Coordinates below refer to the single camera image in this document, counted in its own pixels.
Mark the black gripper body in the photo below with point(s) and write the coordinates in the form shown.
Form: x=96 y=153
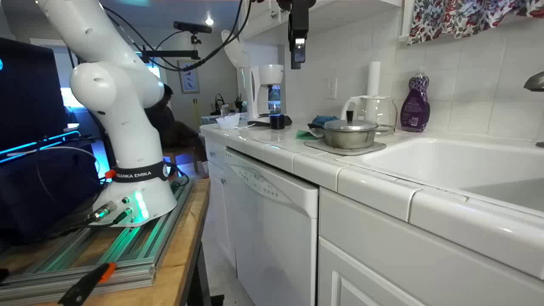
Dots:
x=300 y=22

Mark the silver pot lid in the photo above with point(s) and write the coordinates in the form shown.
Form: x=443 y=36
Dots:
x=350 y=126

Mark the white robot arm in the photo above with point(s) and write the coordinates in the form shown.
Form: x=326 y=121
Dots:
x=122 y=112

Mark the steel cooking pot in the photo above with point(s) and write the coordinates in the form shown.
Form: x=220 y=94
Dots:
x=350 y=139

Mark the blue cloth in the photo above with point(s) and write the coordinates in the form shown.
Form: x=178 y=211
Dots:
x=322 y=121

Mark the black cup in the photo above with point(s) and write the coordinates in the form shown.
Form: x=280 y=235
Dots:
x=276 y=121

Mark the white paper towel roll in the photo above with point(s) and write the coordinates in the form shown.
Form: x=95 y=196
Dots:
x=375 y=78

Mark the green cloth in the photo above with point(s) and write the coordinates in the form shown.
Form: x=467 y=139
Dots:
x=304 y=134

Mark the white tissue pile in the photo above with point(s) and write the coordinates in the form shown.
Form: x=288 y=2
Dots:
x=229 y=121

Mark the grey cloth mat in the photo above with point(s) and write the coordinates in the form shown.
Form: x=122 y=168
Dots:
x=341 y=150

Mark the purple soap bottle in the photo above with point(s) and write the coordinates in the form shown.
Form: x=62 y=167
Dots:
x=416 y=111

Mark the floral curtain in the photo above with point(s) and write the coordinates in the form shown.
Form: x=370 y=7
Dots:
x=465 y=17

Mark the white dishwasher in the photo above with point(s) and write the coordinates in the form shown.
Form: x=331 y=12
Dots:
x=273 y=226

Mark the white sink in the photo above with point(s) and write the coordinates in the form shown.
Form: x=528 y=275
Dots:
x=460 y=163

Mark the wooden table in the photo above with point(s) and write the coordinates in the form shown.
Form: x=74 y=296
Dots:
x=176 y=248

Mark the white sink base cabinet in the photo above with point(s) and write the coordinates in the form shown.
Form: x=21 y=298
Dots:
x=426 y=260

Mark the black monitor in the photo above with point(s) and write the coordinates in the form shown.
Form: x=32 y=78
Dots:
x=28 y=141

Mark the black stereo camera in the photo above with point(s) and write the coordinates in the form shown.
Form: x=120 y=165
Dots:
x=193 y=26

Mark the framed wall picture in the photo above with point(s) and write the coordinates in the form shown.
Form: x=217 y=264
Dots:
x=190 y=80

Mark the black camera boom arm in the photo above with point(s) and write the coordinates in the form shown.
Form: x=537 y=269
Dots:
x=171 y=54

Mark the aluminium rail base frame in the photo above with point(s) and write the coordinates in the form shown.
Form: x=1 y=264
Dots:
x=113 y=248

